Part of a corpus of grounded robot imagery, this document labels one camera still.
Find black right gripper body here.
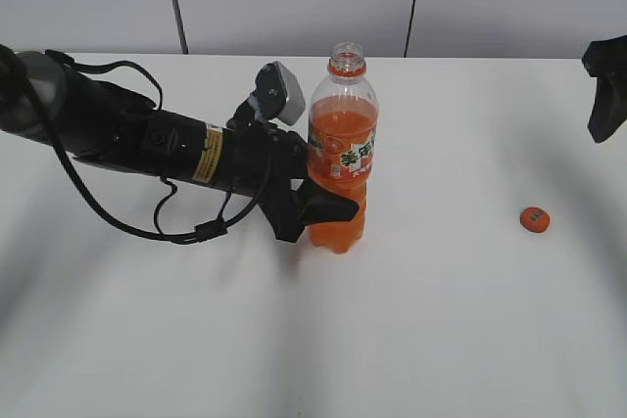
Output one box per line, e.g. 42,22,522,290
581,35,627,78

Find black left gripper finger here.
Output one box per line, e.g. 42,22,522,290
291,177,360,227

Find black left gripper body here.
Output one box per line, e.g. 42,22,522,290
215,117,306,242

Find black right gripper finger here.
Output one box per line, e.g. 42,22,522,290
588,72,626,144

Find orange soda plastic bottle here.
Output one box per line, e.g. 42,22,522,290
308,42,379,254

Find orange bottle cap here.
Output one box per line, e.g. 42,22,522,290
519,207,551,233

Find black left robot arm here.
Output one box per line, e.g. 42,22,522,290
1,48,359,246

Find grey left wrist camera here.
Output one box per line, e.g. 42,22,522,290
247,61,306,126

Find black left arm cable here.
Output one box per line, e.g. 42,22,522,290
0,45,275,246

